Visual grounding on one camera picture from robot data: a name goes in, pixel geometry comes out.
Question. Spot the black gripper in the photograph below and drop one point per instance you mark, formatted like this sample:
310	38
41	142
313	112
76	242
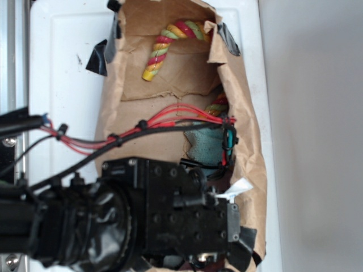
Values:
174	211

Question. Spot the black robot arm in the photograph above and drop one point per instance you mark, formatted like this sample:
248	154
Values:
89	227

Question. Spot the white paper label tag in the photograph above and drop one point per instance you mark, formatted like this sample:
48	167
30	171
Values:
240	186

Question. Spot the light blue towel cloth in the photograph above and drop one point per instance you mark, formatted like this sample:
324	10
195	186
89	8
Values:
206	146

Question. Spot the brown paper bag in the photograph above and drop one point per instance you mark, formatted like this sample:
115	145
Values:
125	101

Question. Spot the white tray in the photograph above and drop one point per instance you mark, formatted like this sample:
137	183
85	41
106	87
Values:
62	37

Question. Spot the black bracket with bolts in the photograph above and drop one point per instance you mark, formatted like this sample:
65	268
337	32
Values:
8	152

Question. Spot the multicolour twisted rope toy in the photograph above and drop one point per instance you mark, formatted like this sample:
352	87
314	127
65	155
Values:
167	42

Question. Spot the aluminium frame rail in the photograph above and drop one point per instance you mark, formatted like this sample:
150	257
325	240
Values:
14	15

